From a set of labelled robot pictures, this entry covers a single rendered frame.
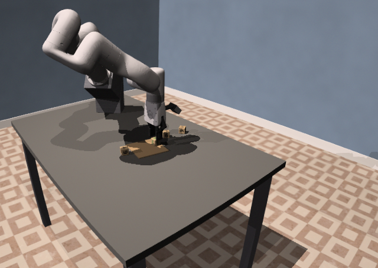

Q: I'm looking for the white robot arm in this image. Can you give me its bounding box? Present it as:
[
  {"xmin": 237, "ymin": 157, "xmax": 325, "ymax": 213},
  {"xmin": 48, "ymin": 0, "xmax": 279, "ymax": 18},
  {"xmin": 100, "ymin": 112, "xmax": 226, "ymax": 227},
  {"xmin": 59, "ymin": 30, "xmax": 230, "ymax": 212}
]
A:
[{"xmin": 43, "ymin": 9, "xmax": 165, "ymax": 102}]

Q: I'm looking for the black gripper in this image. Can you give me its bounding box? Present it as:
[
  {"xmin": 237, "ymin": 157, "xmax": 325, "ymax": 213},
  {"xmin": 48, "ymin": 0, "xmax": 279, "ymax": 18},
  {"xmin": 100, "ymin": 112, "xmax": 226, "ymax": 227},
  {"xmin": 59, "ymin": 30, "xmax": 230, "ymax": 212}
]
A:
[{"xmin": 144, "ymin": 100, "xmax": 167, "ymax": 140}]

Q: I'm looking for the tan flat mat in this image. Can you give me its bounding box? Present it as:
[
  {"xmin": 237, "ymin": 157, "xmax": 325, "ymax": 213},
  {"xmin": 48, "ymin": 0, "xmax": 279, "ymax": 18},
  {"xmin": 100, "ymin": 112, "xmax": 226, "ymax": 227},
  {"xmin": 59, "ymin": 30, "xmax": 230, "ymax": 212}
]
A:
[{"xmin": 126, "ymin": 139, "xmax": 169, "ymax": 159}]

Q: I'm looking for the beige letter block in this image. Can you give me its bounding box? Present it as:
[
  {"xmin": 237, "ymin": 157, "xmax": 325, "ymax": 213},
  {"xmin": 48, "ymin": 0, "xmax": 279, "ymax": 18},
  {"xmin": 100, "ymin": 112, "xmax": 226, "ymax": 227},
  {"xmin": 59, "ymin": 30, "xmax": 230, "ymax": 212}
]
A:
[
  {"xmin": 151, "ymin": 137, "xmax": 160, "ymax": 146},
  {"xmin": 162, "ymin": 130, "xmax": 170, "ymax": 138},
  {"xmin": 120, "ymin": 146, "xmax": 129, "ymax": 156},
  {"xmin": 179, "ymin": 126, "xmax": 186, "ymax": 134}
]

